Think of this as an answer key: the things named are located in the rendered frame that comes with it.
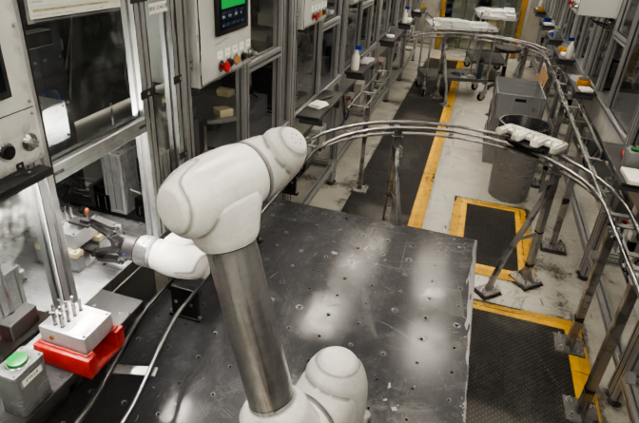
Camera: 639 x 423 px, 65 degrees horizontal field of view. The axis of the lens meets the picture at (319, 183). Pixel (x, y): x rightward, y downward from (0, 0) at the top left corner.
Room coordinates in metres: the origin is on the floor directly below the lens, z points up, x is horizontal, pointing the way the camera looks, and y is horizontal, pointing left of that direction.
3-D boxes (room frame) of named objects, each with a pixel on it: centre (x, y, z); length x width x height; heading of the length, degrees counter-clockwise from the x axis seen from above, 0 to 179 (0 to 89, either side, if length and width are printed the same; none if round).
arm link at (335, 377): (0.88, -0.07, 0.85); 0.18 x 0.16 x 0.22; 145
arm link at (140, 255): (1.21, 0.49, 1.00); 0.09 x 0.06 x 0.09; 164
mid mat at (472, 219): (3.02, -1.21, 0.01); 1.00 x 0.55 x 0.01; 164
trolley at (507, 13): (7.56, -2.35, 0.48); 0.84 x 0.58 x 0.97; 172
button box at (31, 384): (0.75, 0.61, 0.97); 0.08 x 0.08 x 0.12; 74
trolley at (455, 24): (6.45, -1.61, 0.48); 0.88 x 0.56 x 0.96; 92
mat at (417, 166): (5.60, -1.15, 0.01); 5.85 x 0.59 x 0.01; 164
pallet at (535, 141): (2.70, -1.18, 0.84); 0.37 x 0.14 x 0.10; 42
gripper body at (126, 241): (1.23, 0.56, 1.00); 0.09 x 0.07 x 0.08; 74
